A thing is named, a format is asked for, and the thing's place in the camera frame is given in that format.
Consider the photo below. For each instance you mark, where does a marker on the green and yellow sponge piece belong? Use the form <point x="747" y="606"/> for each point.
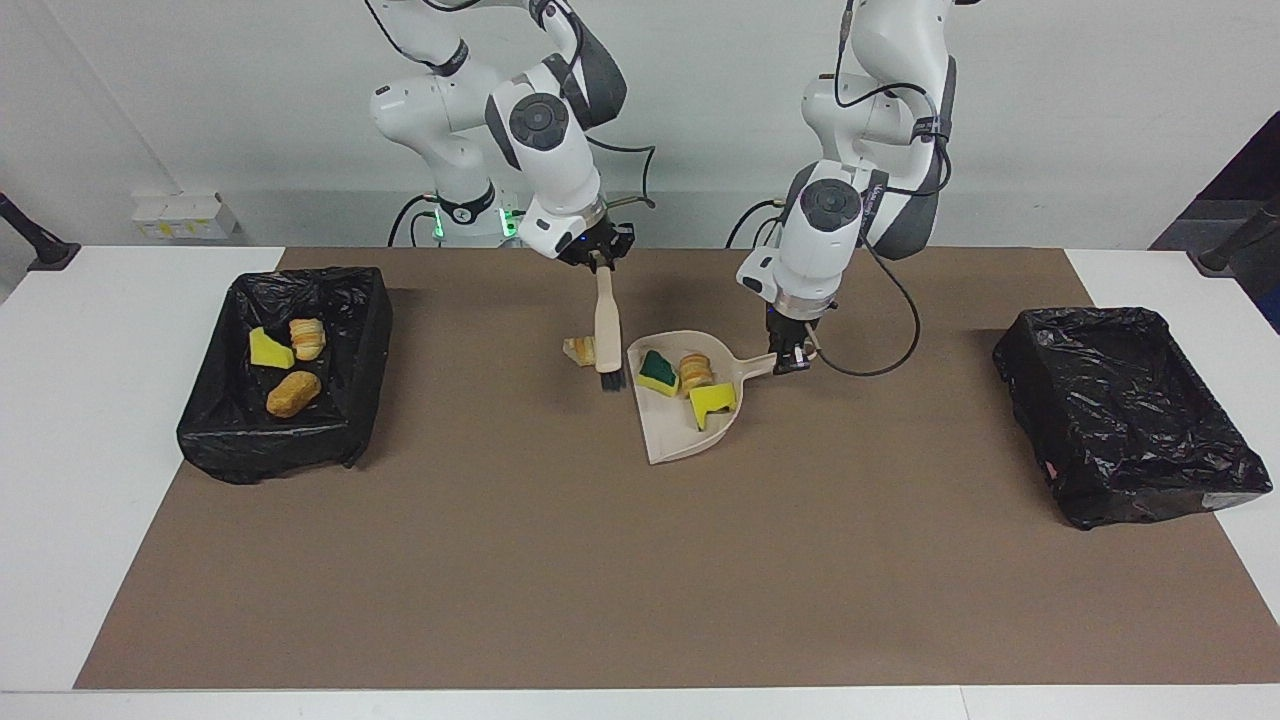
<point x="658" y="373"/>

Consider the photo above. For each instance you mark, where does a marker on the bin with knotted black bag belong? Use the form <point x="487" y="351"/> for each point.
<point x="330" y="440"/>

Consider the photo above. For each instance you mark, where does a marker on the notched yellow sponge piece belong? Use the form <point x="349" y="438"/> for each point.
<point x="712" y="402"/>

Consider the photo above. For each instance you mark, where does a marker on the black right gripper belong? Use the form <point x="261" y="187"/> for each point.
<point x="582" y="243"/>

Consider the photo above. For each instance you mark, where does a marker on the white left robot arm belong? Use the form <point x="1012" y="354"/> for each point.
<point x="830" y="220"/>

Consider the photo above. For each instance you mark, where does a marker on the brown table mat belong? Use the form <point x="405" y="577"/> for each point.
<point x="600" y="600"/>

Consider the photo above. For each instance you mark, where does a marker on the pale cream bread chunk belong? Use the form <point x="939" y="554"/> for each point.
<point x="580" y="351"/>

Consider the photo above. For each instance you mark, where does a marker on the beige plastic dustpan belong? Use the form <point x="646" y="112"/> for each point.
<point x="675" y="430"/>

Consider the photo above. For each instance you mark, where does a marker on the yellow sponge wedge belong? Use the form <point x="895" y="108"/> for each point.
<point x="268" y="350"/>

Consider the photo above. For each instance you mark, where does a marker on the brown bread roll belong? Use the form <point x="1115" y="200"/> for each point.
<point x="293" y="393"/>

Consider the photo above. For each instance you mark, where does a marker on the black stand foot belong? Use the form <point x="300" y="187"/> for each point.
<point x="1225" y="255"/>
<point x="50" y="255"/>

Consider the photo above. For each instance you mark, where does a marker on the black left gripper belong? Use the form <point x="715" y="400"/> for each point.
<point x="792" y="322"/>

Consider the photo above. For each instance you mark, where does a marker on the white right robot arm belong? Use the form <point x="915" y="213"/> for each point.
<point x="540" y="130"/>

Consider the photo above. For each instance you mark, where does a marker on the striped orange croissant piece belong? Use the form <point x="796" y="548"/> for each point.
<point x="306" y="338"/>
<point x="696" y="372"/>

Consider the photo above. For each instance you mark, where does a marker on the beige hand brush black bristles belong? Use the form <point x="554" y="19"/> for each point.
<point x="606" y="320"/>

